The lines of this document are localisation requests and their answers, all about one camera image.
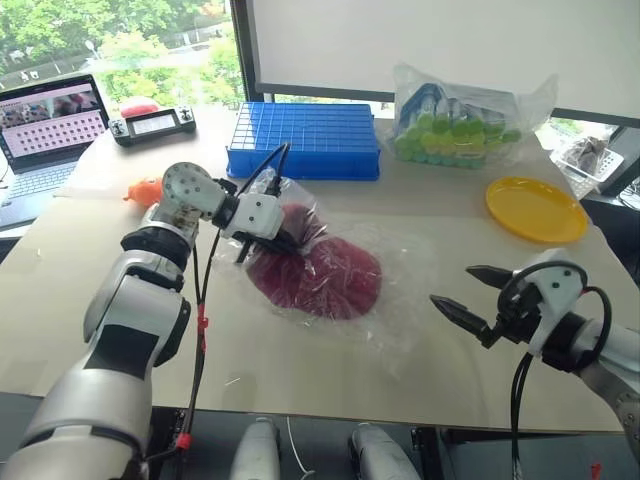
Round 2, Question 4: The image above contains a grey rounded robot leg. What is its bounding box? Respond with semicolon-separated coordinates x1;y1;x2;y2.
228;416;282;480
348;422;422;480

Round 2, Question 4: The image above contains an open laptop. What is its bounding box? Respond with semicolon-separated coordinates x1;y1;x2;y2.
0;74;111;232

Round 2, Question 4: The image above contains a white perforated basket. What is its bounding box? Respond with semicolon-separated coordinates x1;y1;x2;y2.
548;135;626;197

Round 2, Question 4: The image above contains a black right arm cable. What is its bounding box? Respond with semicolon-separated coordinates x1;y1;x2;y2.
508;285;614;480

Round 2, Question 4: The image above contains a black handheld controller with screen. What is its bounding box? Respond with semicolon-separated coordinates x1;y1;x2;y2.
108;105;198;148

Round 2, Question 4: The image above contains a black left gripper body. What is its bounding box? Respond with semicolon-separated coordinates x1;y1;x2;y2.
245;228;290;251

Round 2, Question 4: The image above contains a thin white cord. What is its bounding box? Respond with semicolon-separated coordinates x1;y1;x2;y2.
286;416;315;480

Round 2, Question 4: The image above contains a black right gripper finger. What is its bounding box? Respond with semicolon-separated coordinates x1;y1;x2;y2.
429;294;497;349
465;265;513;292

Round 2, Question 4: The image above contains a yellow plastic plate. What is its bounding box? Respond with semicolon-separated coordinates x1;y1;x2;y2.
485;175;590;245

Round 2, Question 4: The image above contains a clear plastic bag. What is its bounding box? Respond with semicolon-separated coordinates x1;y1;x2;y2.
209;168;437;354

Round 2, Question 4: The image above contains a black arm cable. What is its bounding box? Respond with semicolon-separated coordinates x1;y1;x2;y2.
508;285;614;480
144;142;292;464

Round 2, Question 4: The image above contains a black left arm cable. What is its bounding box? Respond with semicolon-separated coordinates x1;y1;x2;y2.
144;142;292;464

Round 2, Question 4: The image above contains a red rounded object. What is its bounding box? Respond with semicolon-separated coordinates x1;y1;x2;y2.
120;97;159;119

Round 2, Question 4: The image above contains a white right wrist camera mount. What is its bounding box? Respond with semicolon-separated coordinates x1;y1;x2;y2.
519;248;590;357

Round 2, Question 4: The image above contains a blue plastic grid crate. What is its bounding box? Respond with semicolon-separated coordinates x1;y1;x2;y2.
225;101;383;182

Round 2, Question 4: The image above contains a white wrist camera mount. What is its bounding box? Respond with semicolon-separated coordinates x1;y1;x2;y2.
519;248;590;357
219;192;284;241

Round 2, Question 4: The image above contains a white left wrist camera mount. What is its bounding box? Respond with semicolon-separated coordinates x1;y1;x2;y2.
219;192;284;241

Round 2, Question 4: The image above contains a plastic bag of green-capped bottles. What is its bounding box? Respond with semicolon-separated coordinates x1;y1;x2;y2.
383;61;560;172

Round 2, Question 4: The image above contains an orange plush toy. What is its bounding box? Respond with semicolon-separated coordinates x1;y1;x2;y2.
122;176;167;207

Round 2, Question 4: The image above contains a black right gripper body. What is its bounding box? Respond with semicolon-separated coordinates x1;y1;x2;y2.
492;272;545;348

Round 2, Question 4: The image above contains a white roller blind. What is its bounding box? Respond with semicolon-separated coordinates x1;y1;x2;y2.
246;0;640;117

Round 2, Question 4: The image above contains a black window frame post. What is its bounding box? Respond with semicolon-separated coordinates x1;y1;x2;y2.
229;0;262;105

